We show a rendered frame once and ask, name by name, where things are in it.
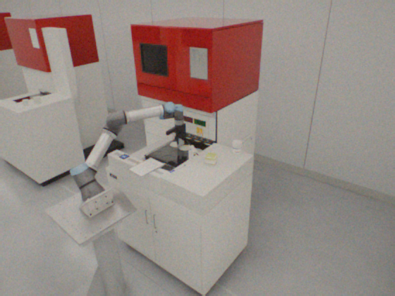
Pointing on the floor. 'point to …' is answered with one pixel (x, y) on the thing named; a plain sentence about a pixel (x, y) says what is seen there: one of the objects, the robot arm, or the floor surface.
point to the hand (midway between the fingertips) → (177, 146)
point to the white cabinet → (186, 232)
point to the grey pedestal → (106, 270)
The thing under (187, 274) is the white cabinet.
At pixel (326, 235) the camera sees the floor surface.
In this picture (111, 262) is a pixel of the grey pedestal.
